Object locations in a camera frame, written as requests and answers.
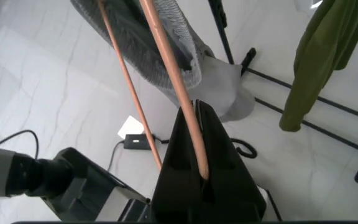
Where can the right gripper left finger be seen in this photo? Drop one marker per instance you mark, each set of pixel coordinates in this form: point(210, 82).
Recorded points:
point(179, 180)

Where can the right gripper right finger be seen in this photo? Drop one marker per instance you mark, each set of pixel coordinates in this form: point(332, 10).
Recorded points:
point(232, 180)

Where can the pale grey shorts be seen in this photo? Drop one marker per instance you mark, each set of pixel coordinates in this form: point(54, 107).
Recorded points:
point(222, 84)

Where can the pink clothes hanger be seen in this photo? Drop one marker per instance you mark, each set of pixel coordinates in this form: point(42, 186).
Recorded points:
point(166, 53)

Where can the green long-sleeved shirt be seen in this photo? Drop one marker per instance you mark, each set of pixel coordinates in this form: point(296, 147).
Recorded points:
point(319, 62)

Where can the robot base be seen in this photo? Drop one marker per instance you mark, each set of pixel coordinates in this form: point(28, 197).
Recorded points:
point(82, 186)

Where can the black clothes rack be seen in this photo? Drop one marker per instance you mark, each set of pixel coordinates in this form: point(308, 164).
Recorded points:
point(221, 28)

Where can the black power adapter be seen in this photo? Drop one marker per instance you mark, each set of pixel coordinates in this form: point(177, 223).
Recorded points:
point(135, 141)

